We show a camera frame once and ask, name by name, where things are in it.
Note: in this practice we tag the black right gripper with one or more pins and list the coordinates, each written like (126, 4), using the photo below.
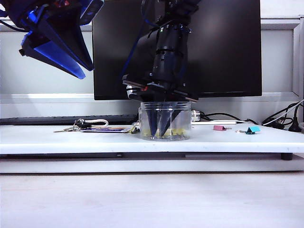
(161, 91)

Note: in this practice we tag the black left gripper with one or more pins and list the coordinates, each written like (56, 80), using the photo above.
(35, 14)

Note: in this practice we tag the round transparent plastic box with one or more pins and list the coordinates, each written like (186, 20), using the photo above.
(185, 118)

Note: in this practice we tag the white desk riser board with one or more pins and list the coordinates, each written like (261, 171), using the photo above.
(152, 145)

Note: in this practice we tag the pink binder clip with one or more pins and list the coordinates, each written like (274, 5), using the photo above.
(219, 127)

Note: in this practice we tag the black key fob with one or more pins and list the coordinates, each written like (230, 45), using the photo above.
(87, 124)

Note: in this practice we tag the black keyboard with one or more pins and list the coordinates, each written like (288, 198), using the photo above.
(47, 120)

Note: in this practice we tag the bunch of metal keys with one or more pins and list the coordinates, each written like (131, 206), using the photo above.
(69, 129)

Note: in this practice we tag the black computer monitor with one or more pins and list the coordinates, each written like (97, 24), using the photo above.
(225, 47)

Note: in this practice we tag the teal binder clip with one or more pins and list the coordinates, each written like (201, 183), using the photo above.
(253, 129)

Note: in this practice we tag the black riser foot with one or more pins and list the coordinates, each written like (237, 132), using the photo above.
(287, 157)

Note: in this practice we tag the black power plug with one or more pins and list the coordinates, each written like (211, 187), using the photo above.
(294, 123)

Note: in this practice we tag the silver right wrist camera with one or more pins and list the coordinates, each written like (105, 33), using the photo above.
(129, 91)

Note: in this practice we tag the aluminium partition post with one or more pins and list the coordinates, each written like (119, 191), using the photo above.
(297, 59)

